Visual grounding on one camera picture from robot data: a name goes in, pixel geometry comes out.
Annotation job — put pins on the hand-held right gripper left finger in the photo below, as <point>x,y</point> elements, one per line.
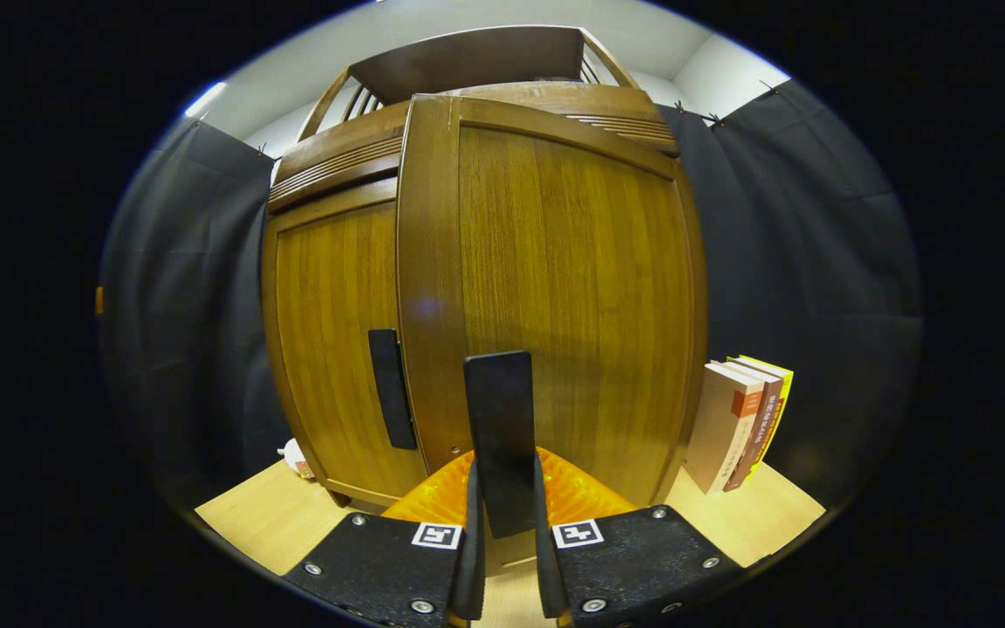
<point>380,567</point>

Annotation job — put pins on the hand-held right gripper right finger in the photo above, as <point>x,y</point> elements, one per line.
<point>633,558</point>

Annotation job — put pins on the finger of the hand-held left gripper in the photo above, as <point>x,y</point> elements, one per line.
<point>99,301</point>

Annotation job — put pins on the wooden double-door shoe cabinet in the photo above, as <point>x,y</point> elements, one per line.
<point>337,349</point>

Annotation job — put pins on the wooden shoe cabinet door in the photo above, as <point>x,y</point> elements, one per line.
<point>572,288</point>
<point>337,349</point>

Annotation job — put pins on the white plush toy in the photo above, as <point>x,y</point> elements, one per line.
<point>297,460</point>

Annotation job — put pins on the white book with orange spine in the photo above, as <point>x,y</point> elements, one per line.
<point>716,427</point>

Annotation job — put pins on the yellow standing book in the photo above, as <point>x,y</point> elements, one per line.
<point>777,401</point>

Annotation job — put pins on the small ceiling light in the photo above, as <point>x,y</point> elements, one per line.
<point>206,98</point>

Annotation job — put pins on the black backdrop cloth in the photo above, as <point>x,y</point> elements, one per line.
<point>816,262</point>

